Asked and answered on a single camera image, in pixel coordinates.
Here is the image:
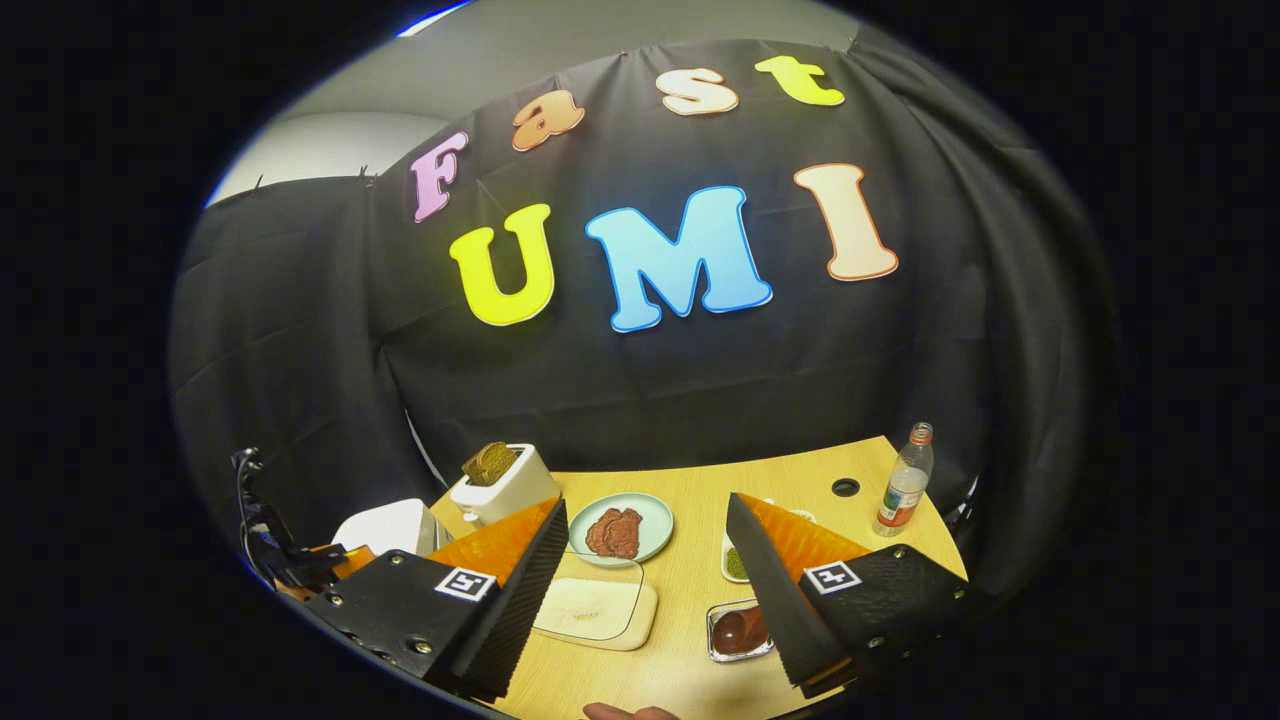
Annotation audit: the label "clear rectangular tray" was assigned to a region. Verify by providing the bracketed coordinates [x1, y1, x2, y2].
[533, 560, 658, 652]

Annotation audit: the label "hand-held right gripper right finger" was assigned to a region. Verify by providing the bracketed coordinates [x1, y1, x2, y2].
[726, 492, 991, 699]

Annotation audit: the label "pale green round plate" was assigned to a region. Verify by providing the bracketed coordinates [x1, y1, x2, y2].
[568, 492, 674, 568]

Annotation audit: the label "white toaster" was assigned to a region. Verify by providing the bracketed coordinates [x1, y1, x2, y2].
[449, 445, 561, 528]

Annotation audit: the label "white compartment dish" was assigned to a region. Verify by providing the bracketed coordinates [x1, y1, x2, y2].
[720, 500, 816, 584]

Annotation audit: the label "metal chopstick holder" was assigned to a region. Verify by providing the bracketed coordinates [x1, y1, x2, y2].
[706, 598, 776, 664]

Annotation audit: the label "clear plastic water bottle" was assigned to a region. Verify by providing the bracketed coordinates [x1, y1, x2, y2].
[873, 422, 935, 538]

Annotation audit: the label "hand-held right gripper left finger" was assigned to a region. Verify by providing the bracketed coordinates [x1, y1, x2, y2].
[303, 497, 569, 704]

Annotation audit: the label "white rice cooker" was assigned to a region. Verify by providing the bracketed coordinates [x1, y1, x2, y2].
[332, 498, 453, 559]

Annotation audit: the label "brown bread slice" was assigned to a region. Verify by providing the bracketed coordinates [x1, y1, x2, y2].
[462, 442, 519, 487]

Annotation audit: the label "red meat slices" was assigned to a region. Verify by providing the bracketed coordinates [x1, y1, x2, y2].
[585, 507, 643, 559]

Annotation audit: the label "black backdrop cloth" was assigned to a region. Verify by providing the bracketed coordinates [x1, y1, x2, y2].
[168, 40, 1111, 601]

